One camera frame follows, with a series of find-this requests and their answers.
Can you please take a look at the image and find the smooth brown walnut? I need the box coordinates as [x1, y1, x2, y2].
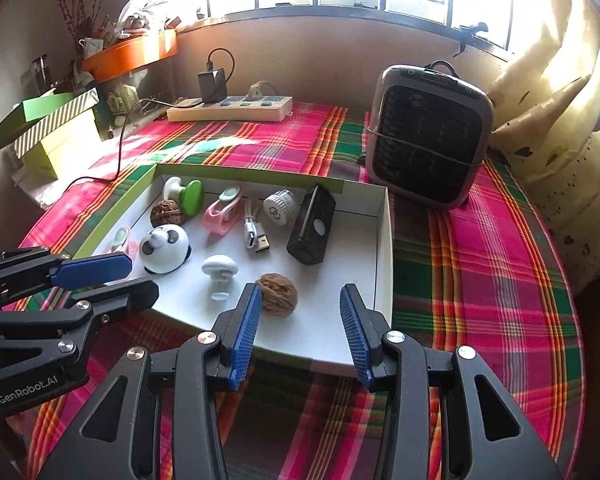
[256, 273, 299, 318]

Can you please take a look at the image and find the yellow green box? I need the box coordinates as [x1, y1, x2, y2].
[20, 110, 102, 180]

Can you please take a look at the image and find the orange tray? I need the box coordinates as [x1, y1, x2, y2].
[82, 29, 178, 84]

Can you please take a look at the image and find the large pink clip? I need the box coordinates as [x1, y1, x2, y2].
[107, 226, 138, 263]

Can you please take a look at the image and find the black charger cable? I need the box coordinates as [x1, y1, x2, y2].
[61, 46, 236, 196]

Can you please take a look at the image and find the grey black desk fan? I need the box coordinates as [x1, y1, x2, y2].
[365, 60, 494, 209]

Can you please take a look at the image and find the small pink clip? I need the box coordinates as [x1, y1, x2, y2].
[202, 185, 244, 236]

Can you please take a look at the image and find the green white spool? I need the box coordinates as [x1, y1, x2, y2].
[162, 177, 204, 217]

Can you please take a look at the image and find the white plug on strip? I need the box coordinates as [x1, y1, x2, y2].
[245, 80, 279, 102]

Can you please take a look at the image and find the striped white box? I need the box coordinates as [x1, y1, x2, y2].
[14, 88, 99, 159]

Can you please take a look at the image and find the black charger adapter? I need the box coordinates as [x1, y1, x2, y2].
[198, 68, 227, 104]

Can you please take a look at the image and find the white usb cable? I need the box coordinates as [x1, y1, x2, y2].
[241, 196, 272, 254]

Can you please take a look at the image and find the white panda toy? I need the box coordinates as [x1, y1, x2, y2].
[138, 224, 192, 274]

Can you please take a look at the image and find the white round cap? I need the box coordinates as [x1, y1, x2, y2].
[262, 188, 299, 226]

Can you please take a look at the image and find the green white cardboard box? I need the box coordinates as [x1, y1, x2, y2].
[74, 164, 393, 376]

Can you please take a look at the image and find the white mushroom hook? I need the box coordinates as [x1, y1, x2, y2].
[201, 255, 238, 301]

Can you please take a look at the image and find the round dark brown walnut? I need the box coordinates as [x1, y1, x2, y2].
[149, 200, 184, 228]

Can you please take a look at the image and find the cream heart curtain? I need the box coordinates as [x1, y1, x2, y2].
[486, 0, 600, 291]

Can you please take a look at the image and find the beige power strip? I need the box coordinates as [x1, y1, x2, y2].
[166, 96, 294, 122]

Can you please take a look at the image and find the black rectangular device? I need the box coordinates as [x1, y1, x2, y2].
[286, 184, 336, 266]

